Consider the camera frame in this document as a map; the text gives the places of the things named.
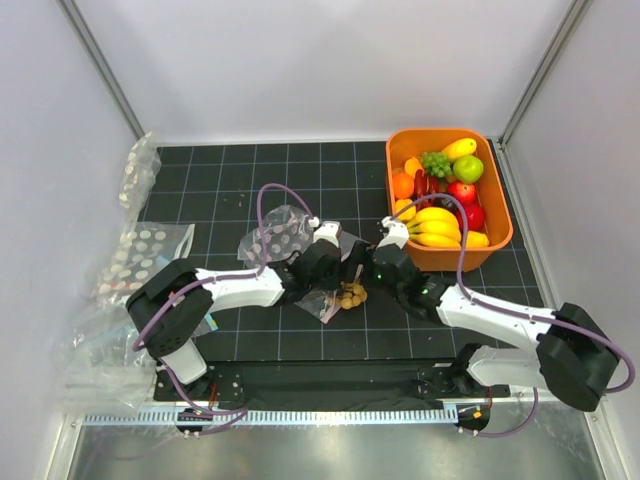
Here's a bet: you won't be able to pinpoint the pink dotted zip bag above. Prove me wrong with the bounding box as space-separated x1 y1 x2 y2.
237 205 342 324

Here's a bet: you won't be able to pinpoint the yellow lemon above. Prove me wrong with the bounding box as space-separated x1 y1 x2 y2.
466 231 490 249

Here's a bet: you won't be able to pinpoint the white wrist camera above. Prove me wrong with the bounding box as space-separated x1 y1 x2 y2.
377 216 409 250
309 217 342 247

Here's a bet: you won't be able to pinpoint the brown longan cluster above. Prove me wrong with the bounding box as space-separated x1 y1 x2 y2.
336 282 368 310

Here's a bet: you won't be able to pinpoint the dark purple fruit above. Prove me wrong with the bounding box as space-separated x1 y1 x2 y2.
433 197 457 213

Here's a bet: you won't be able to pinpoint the white slotted cable duct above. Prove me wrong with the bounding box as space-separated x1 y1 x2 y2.
82 404 458 427

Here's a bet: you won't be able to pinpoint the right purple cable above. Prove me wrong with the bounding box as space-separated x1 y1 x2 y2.
382 193 636 440

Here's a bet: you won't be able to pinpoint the red apple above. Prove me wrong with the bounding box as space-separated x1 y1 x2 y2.
464 203 486 231

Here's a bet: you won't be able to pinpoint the green apple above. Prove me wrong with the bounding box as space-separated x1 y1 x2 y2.
453 155 484 184

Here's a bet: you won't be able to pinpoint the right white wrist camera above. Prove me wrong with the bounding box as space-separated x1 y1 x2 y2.
377 216 409 250

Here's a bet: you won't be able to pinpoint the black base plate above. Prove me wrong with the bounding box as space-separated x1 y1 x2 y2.
184 359 510 411

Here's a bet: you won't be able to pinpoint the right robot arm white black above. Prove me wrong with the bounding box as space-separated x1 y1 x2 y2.
363 245 621 412

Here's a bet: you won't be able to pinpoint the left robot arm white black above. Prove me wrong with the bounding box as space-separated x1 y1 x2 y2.
126 240 368 400

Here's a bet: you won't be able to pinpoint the crumpled clear plastic bag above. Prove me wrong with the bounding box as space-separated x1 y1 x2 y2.
51 304 155 416

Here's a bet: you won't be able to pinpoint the orange fruit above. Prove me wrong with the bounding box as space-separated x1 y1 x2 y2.
391 172 414 200

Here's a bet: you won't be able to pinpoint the white dotted bag with items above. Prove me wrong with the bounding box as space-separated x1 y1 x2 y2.
81 222 195 305

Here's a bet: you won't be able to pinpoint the yellow mango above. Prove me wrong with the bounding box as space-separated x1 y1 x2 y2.
441 138 477 163

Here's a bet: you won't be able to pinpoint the yellow bell pepper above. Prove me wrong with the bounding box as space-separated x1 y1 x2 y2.
394 198 417 223

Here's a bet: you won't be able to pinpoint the yellow banana bunch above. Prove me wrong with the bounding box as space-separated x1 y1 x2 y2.
406 207 461 248

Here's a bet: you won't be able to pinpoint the orange plastic basket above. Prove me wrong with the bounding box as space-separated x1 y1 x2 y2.
386 127 513 272

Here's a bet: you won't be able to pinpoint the green grapes bunch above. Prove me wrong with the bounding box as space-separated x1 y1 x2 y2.
419 152 453 178

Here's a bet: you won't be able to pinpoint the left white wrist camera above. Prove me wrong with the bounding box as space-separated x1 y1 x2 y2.
309 217 342 247

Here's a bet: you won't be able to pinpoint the red chili peppers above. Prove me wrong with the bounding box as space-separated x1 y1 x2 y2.
413 169 440 210

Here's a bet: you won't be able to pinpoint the white dotted bag upright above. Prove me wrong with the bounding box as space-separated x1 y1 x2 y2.
118 132 162 224

